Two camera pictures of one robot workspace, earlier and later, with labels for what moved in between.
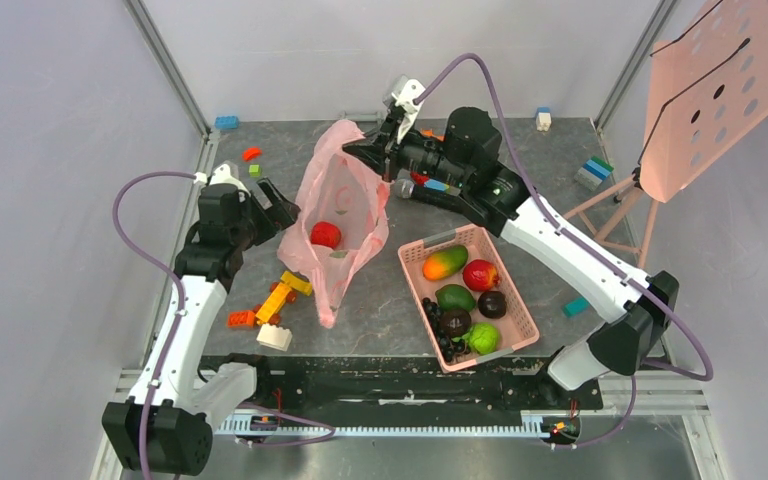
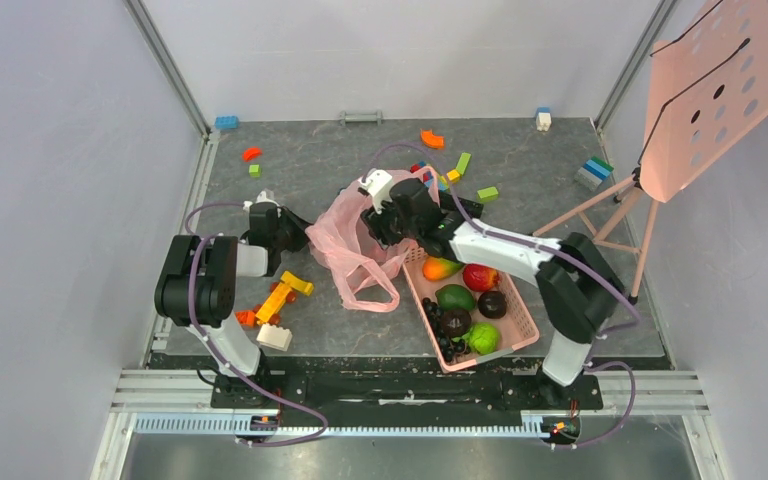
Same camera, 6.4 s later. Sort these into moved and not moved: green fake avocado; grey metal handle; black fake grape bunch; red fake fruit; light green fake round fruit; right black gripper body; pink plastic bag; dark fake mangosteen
Moved: right black gripper body; pink plastic bag
Not moved: red fake fruit; dark fake mangosteen; green fake avocado; black fake grape bunch; grey metal handle; light green fake round fruit
